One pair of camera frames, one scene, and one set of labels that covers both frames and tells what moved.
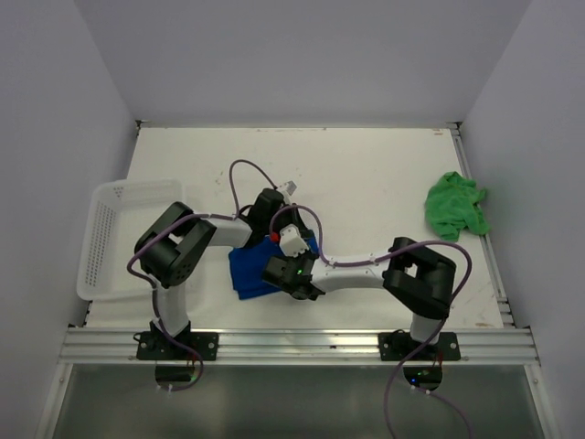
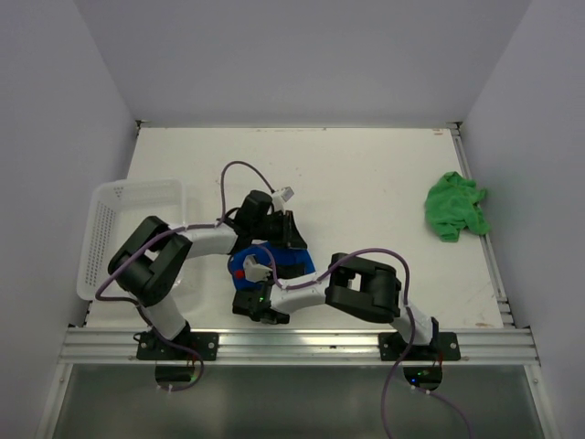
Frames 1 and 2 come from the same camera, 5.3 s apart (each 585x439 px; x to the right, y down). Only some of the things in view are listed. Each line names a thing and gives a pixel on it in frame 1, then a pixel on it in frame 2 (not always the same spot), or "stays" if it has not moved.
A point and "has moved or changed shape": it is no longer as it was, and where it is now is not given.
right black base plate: x=400 y=346 stays
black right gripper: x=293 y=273 to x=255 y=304
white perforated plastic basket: x=121 y=211 stays
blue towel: x=248 y=263 has moved or changed shape
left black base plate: x=153 y=347 stays
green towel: x=452 y=204 stays
